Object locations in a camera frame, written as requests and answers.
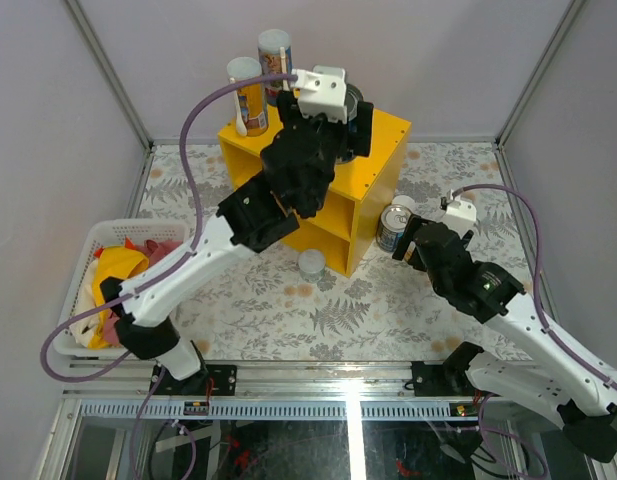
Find pink cloth in basket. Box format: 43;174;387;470
103;238;185;347

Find white plastic laundry basket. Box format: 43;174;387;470
52;218;189;359

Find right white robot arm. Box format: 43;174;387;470
393;215;617;463

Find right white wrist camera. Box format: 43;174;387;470
440;195;477;237

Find small yellow can white lid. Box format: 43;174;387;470
391;195;417;213

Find short grey can clear lid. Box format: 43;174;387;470
297;249;326;283

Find yellow cloth in basket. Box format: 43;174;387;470
87;246;150;349

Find aluminium front rail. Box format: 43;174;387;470
62;360;604;421

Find tall can with white spoon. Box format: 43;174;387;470
258;29;292;106

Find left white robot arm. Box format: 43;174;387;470
100;92;374;395

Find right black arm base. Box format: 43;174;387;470
404;342;485;397

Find blue can silver pull-tab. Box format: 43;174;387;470
336;83;363;165

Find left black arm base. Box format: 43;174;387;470
150;357;238;398

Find yellow wooden shelf cabinet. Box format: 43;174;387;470
218;107;411;277

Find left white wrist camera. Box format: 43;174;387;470
292;65;348;124

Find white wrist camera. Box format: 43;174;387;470
292;65;348;124
440;195;477;237

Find white cloth in basket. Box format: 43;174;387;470
69;258;110;349

